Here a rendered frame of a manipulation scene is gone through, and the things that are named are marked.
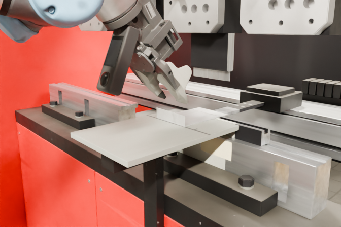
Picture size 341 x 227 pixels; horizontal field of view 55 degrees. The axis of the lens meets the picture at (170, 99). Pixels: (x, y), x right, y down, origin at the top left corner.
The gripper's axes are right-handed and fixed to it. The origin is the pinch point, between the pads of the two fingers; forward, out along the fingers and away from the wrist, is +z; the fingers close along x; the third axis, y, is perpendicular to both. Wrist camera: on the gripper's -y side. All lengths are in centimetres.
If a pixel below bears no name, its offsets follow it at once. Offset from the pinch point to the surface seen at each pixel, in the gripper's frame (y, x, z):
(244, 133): 2.8, -11.7, 10.3
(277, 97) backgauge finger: 19.9, -7.2, 20.0
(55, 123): -12, 55, 13
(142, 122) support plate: -6.2, 3.8, 1.0
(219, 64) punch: 11.4, -4.5, 0.9
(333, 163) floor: 122, 57, 239
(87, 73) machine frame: 17, 84, 22
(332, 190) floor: 84, 38, 207
